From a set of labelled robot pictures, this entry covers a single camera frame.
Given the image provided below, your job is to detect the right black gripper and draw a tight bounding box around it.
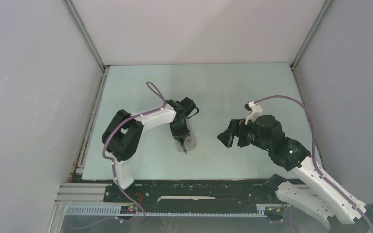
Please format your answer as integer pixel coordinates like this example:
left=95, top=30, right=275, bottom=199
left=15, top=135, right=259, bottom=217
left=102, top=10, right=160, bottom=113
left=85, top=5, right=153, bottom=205
left=217, top=116, right=271, bottom=152

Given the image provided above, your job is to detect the grey cloth napkin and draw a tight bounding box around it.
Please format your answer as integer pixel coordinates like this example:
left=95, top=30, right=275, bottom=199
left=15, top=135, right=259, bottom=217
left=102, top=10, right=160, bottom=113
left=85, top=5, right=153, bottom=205
left=174, top=119, right=197, bottom=154

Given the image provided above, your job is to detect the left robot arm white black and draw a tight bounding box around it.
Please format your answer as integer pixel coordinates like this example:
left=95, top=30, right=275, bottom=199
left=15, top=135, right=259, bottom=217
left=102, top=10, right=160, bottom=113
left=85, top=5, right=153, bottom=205
left=102, top=97, right=200, bottom=202

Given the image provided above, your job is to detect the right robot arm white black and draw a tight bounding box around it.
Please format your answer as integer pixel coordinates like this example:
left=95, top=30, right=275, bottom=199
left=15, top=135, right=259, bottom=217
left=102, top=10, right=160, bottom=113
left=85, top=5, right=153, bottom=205
left=217, top=115, right=373, bottom=233

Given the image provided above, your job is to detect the right white base arm link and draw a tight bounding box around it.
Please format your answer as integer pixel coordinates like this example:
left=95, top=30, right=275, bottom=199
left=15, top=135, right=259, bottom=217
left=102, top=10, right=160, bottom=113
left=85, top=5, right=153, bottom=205
left=263, top=174, right=334, bottom=229

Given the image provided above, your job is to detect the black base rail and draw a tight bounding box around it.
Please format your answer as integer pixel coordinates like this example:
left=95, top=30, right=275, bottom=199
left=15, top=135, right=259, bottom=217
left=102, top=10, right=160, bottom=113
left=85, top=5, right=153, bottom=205
left=103, top=179, right=286, bottom=213

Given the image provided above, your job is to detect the right aluminium frame post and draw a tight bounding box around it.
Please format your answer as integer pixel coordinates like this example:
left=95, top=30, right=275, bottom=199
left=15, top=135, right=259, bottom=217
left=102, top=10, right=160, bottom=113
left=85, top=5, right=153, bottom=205
left=290, top=0, right=335, bottom=71

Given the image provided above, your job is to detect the aluminium frame post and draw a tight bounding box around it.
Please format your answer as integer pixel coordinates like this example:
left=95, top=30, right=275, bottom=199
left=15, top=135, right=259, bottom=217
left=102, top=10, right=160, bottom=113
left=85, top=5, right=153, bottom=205
left=290, top=0, right=335, bottom=71
left=62, top=0, right=106, bottom=72

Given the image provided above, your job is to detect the white slotted cable duct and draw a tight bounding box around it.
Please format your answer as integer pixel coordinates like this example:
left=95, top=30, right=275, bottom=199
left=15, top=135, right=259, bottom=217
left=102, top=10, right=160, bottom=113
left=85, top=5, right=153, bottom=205
left=65, top=205, right=272, bottom=217

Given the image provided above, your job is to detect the left aluminium frame post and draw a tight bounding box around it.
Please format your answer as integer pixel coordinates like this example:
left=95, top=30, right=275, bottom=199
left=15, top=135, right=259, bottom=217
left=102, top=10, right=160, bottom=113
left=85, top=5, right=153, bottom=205
left=62, top=0, right=106, bottom=72

